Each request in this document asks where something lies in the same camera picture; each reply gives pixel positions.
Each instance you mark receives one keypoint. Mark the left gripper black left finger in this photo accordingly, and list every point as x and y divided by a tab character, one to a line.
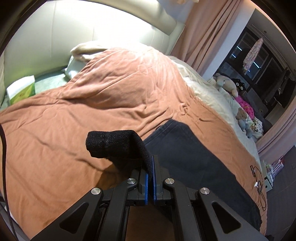
100	214

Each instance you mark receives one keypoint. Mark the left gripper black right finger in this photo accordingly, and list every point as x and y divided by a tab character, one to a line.
198	214

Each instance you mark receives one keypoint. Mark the black denim pants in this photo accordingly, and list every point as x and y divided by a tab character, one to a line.
185	157

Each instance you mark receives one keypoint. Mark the brown bed blanket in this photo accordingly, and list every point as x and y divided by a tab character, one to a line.
48	167

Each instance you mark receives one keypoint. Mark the small grey teddy bear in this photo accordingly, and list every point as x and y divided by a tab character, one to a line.
241	118

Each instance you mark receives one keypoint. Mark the white bed sheet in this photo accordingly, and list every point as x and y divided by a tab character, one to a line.
220	101

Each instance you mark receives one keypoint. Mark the pink plush toy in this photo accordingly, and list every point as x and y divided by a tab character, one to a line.
246	106

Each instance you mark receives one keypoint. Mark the beige teddy bear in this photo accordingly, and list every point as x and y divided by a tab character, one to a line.
226	83

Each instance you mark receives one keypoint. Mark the green white box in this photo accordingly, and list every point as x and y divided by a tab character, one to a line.
21	89

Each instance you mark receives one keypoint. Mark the cream pillow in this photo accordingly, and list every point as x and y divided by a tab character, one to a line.
85	52

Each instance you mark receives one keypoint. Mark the floral hanging garment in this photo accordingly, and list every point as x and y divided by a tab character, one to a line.
252	55

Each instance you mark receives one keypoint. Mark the cream padded headboard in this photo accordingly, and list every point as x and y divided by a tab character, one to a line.
44	41

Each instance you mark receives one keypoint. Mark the pink curtain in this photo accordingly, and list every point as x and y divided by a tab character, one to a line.
211	30

